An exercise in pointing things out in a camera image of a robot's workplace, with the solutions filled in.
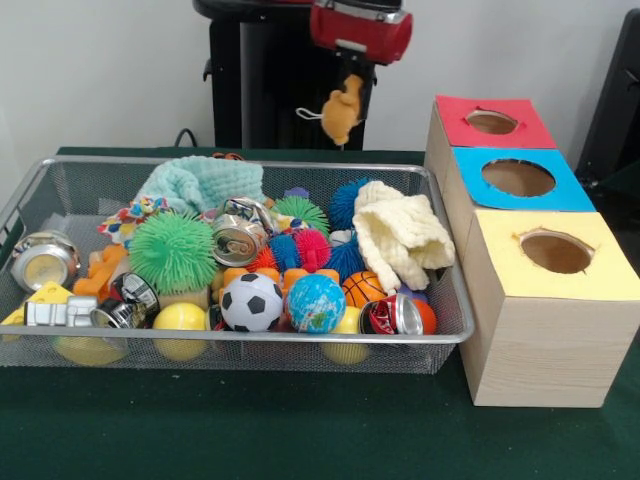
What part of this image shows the mint green cloth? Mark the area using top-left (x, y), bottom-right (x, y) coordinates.
top-left (137, 155), bottom-right (265, 214)

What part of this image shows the yellow ball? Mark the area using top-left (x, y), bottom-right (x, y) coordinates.
top-left (152, 302), bottom-right (209, 362)

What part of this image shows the crushed silver can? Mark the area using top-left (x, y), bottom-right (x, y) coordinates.
top-left (210, 197), bottom-right (274, 266)

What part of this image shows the soccer ball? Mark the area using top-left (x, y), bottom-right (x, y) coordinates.
top-left (219, 272), bottom-right (285, 333)

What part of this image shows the cream knitted cloth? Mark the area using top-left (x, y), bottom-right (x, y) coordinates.
top-left (352, 180), bottom-right (456, 291)

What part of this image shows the wire mesh bin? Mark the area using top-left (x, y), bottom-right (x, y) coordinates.
top-left (0, 154), bottom-right (475, 375)

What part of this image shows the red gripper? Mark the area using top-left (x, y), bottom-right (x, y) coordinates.
top-left (308, 3), bottom-right (414, 121)

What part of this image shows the wooden box with three holes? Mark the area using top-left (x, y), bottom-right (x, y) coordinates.
top-left (423, 94), bottom-right (640, 409)

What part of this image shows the large green spiky ball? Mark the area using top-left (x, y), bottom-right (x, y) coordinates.
top-left (127, 209), bottom-right (219, 296)

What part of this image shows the black panel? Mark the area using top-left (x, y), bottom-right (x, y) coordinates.
top-left (574, 7), bottom-right (640, 174)

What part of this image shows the yellow cheese wedge toy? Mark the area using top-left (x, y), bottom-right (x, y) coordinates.
top-left (0, 280), bottom-right (71, 326)

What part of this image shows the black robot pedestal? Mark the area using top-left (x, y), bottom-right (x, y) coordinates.
top-left (192, 0), bottom-right (404, 151)

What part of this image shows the small basketball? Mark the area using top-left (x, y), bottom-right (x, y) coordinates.
top-left (342, 270), bottom-right (389, 309)

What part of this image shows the dark green table cloth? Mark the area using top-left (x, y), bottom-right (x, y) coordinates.
top-left (597, 159), bottom-right (640, 236)
top-left (0, 145), bottom-right (640, 480)

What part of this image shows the globe print ball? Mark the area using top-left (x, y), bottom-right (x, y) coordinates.
top-left (285, 273), bottom-right (348, 335)

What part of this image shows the crushed red can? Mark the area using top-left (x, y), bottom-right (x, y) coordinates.
top-left (358, 293), bottom-right (425, 336)

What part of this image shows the tan plush toy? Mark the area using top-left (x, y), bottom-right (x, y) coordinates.
top-left (295, 73), bottom-right (365, 147)

